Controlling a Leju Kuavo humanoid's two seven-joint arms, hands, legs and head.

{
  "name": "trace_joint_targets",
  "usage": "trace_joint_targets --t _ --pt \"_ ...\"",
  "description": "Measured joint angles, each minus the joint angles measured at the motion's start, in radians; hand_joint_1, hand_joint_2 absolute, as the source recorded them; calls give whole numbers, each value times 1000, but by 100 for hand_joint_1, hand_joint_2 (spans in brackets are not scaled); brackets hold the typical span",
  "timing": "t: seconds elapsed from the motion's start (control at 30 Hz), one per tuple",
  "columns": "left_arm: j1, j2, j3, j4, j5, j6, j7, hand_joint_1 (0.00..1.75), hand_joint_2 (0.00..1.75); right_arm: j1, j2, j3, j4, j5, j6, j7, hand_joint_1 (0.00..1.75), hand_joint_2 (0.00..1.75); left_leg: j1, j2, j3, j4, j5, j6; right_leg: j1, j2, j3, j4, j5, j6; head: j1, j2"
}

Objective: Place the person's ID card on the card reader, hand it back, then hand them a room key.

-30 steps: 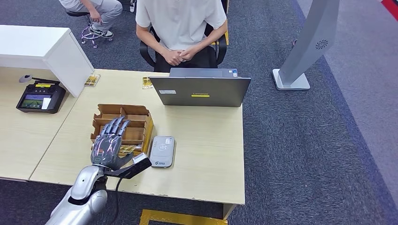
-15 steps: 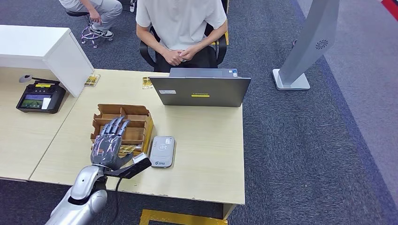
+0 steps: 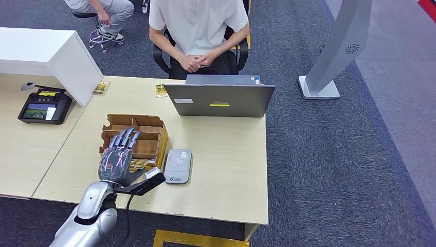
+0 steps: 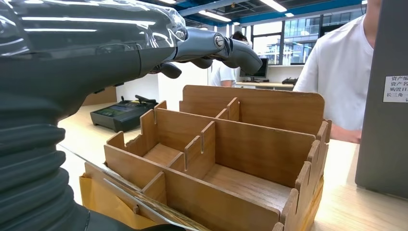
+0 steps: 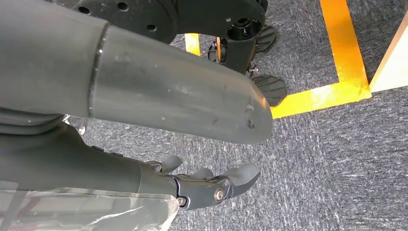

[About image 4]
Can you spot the wooden compartment organizer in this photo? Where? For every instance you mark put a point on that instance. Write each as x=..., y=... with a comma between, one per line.
x=255, y=153

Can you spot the person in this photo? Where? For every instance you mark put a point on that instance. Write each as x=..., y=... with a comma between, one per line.
x=338, y=79
x=223, y=75

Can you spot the yellow organizer base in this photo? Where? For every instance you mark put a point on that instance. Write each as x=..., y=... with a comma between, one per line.
x=105, y=201

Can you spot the black screen remote controller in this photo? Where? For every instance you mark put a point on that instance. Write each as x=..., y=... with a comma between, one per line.
x=121, y=116

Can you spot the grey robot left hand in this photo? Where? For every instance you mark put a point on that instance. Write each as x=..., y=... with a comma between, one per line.
x=79, y=47

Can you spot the small black antenna device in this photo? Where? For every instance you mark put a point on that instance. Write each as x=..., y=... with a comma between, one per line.
x=289, y=81

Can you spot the white desk wooden top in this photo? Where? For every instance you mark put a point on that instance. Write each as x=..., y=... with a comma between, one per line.
x=264, y=84

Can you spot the grey laptop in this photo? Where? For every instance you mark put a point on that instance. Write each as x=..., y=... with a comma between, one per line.
x=382, y=143

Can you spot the black computer monitor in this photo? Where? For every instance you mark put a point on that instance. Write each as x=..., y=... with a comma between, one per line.
x=258, y=70

